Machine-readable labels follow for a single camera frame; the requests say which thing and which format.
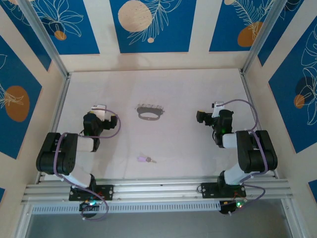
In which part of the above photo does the silver bracelet chain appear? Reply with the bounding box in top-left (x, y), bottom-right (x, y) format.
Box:
top-left (135, 103), bottom-right (165, 121)

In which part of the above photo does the key with pink cover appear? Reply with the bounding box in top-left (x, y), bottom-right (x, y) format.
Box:
top-left (137, 155), bottom-right (157, 164)

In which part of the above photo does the small controller board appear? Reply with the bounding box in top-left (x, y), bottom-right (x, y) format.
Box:
top-left (79, 200), bottom-right (104, 213)
top-left (219, 200), bottom-right (248, 216)

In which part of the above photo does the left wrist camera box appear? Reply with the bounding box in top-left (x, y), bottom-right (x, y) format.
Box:
top-left (91, 104), bottom-right (107, 122)

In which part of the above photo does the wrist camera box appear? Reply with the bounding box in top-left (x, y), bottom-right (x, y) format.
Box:
top-left (211, 101), bottom-right (225, 119)
top-left (91, 104), bottom-right (107, 122)

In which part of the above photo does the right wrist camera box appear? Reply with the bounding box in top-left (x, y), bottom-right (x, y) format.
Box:
top-left (211, 101), bottom-right (225, 119)

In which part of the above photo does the aluminium side rail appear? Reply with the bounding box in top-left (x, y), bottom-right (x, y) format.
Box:
top-left (239, 69), bottom-right (278, 178)
top-left (36, 72), bottom-right (72, 184)

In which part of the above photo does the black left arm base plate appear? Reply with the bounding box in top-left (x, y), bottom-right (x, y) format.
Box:
top-left (68, 183), bottom-right (114, 202)

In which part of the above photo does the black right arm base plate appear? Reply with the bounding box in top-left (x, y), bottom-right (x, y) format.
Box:
top-left (200, 182), bottom-right (247, 199)

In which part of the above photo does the long aluminium frame rail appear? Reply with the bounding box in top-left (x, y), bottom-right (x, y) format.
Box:
top-left (21, 176), bottom-right (294, 206)

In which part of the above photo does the grey slotted cable duct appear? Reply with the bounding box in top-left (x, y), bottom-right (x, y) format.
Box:
top-left (31, 201), bottom-right (223, 215)

